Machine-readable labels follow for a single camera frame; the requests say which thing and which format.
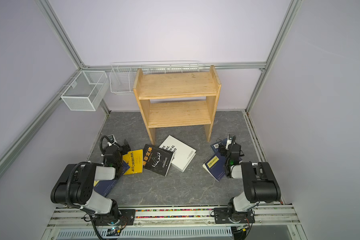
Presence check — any blue book with yellow label right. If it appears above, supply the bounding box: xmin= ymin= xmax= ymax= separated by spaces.
xmin=203 ymin=152 xmax=226 ymax=182

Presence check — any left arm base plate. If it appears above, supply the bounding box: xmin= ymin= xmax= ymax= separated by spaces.
xmin=93 ymin=209 xmax=136 ymax=227

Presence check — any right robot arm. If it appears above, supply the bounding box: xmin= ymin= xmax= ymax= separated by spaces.
xmin=223 ymin=135 xmax=281 ymax=223

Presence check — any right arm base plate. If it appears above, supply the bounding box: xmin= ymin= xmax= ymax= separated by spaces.
xmin=212 ymin=207 xmax=255 ymax=224

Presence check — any wooden two-tier shelf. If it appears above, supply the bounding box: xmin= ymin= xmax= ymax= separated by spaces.
xmin=133 ymin=66 xmax=222 ymax=144

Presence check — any white book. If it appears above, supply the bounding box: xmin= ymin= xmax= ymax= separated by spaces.
xmin=160 ymin=135 xmax=196 ymax=173

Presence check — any blue book with barcode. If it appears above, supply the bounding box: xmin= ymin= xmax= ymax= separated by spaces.
xmin=211 ymin=138 xmax=227 ymax=153

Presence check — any blue book with yellow label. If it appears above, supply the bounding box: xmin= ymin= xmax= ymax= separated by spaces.
xmin=203 ymin=152 xmax=226 ymax=182
xmin=94 ymin=161 xmax=130 ymax=197

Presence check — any aluminium front rail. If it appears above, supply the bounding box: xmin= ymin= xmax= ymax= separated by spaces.
xmin=42 ymin=203 xmax=307 ymax=240

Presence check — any blue book with yellow label left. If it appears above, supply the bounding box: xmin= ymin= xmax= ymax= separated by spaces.
xmin=94 ymin=161 xmax=130 ymax=197

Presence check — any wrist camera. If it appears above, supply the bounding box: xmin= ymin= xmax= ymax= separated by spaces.
xmin=108 ymin=135 xmax=117 ymax=144
xmin=226 ymin=134 xmax=236 ymax=150

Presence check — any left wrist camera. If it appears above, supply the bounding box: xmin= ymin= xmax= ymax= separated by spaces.
xmin=108 ymin=135 xmax=117 ymax=144

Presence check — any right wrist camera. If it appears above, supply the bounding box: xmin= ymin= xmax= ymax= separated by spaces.
xmin=226 ymin=134 xmax=236 ymax=150

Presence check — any black book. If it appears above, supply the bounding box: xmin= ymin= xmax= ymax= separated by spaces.
xmin=143 ymin=144 xmax=173 ymax=177

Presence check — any white wire rack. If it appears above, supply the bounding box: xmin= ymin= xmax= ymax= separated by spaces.
xmin=109 ymin=61 xmax=201 ymax=94

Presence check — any white mesh basket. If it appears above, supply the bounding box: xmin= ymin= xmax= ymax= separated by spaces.
xmin=61 ymin=71 xmax=110 ymax=112

